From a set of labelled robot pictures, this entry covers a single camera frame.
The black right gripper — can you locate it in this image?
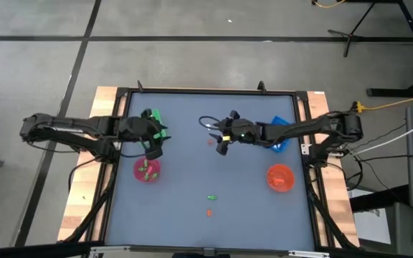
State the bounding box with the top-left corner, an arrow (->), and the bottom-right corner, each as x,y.
209,110 -> 263,156

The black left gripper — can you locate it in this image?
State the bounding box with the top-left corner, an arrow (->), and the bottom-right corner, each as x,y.
120,108 -> 171,161

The green plastic basket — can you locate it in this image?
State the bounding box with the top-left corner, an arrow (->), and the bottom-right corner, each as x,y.
140,109 -> 167,150

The pink plastic bowl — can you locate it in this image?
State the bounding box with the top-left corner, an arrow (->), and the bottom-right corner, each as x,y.
133,156 -> 162,183

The blue plastic basket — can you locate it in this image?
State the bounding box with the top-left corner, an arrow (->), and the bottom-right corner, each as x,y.
269,115 -> 292,153

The orange plastic bowl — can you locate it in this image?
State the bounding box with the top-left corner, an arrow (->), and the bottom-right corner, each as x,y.
266,163 -> 296,193

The silver aluminium bar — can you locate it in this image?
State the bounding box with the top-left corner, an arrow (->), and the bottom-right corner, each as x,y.
89,245 -> 133,258
288,249 -> 331,258

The black tripod stand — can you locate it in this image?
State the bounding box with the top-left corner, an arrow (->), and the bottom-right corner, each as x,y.
327,1 -> 376,58

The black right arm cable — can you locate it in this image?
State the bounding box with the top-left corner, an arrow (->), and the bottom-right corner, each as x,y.
198,115 -> 225,132

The black aluminium table frame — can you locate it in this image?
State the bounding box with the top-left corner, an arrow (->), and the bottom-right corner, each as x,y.
57,80 -> 361,258

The yellow extension cable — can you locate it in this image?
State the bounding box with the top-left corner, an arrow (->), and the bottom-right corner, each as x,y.
351,91 -> 413,114

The black floor cable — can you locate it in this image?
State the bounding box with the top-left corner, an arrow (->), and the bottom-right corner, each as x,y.
342,153 -> 408,162

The thin yellow floor cable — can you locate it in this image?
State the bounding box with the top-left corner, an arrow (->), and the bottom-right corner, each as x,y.
312,0 -> 347,9

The white cable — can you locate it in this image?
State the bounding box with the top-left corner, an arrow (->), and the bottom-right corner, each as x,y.
349,114 -> 413,156

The black desk leg frame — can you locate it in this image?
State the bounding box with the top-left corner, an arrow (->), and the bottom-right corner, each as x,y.
366,0 -> 413,98

